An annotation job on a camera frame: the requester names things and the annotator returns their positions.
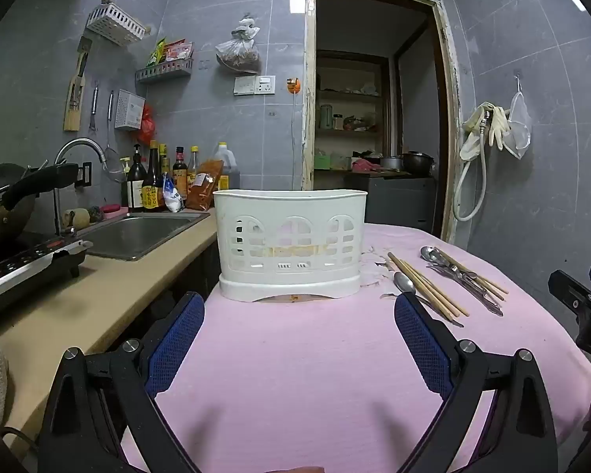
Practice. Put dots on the dark bottle yellow cap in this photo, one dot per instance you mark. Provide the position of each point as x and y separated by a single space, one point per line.
164 157

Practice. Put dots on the loofah scrubber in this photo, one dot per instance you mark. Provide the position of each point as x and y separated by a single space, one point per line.
79 218

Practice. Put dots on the wall power socket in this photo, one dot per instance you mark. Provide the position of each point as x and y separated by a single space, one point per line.
266 84

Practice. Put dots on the person's left hand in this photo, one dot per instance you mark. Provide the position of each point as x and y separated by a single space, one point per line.
305 470

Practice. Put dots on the red snack packet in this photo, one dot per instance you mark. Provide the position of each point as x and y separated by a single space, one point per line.
180 50

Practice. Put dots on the black pot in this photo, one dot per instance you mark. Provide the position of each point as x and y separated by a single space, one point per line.
418 163

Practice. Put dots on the large cooking oil jug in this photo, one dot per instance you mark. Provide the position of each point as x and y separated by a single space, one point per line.
229 170

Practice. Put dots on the plastic bag of dried goods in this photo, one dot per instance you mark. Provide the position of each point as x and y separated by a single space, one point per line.
239 56

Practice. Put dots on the red cloth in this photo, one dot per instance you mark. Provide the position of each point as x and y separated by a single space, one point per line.
364 166

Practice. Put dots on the red plastic bag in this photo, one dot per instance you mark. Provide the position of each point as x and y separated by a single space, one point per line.
147 128

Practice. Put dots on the steel pot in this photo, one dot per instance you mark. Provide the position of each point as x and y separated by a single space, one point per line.
391 162

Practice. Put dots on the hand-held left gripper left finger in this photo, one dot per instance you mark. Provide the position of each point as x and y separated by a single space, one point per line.
177 340

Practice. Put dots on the steel kitchen sink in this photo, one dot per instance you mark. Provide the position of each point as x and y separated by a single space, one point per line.
138 236

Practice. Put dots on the steel wool scrubber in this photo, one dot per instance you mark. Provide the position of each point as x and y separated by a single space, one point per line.
96 213

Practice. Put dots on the dark grey cabinet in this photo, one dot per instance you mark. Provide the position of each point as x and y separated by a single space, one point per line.
394 202

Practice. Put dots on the grey wall shelf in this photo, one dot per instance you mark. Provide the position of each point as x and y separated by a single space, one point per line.
162 71

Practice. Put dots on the brown wooden chopstick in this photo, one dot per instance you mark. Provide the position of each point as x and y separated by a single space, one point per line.
428 289
423 281

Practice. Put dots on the wooden knife rack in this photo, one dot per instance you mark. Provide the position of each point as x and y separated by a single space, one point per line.
73 108

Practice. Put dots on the light wooden chopstick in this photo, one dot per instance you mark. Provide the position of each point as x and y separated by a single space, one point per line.
482 286
473 271

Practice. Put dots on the orange chili powder bag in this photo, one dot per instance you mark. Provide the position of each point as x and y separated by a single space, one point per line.
204 187

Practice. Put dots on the black wok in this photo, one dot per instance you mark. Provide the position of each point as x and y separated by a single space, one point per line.
39 180

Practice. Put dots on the induction cooker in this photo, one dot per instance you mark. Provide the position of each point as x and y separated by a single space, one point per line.
24 263

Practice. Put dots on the white perforated box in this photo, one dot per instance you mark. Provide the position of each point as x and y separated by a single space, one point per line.
128 111

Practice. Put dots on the white salt bag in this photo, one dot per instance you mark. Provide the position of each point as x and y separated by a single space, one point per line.
173 199

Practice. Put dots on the wall light switch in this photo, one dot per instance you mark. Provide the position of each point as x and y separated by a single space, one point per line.
245 85

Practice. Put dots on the white mesh bag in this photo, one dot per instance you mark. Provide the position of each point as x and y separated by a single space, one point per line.
519 123

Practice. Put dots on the green snack packet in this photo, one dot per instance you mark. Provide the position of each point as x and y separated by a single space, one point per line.
156 54

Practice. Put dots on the black wall bracket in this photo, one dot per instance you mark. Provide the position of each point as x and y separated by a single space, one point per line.
86 175

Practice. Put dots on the clear bottle yellow cap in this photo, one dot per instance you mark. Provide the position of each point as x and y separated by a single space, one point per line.
193 165

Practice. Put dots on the white wall basket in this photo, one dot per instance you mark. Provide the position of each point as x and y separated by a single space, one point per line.
111 22

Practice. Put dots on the pink tablecloth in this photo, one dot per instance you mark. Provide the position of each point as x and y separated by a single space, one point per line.
300 354

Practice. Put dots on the steel kitchen faucet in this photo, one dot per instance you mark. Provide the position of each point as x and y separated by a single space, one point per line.
79 142

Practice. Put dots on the orange wall hook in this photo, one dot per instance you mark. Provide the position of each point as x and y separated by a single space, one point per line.
293 87

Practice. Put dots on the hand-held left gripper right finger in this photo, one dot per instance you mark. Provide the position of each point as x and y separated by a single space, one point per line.
421 340

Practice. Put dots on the dark bottle red label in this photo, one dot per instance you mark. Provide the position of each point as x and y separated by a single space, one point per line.
180 177

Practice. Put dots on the white plastic utensil holder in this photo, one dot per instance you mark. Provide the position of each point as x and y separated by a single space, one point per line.
290 207

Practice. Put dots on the cream rubber glove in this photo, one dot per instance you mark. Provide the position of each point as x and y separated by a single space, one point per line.
500 128
473 143

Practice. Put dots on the metal mesh strainer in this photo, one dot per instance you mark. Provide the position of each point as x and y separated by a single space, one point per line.
113 165

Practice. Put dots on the wooden shelf unit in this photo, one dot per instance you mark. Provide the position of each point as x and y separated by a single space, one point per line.
347 92

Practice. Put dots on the dark pump bottle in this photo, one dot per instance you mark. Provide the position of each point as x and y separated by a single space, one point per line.
137 182

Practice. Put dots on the wooden door frame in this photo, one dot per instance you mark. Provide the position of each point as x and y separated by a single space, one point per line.
308 108

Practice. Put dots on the green canister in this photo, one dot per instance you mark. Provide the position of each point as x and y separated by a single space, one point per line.
326 117

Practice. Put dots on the metal peeler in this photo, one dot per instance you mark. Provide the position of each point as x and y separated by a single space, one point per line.
94 103

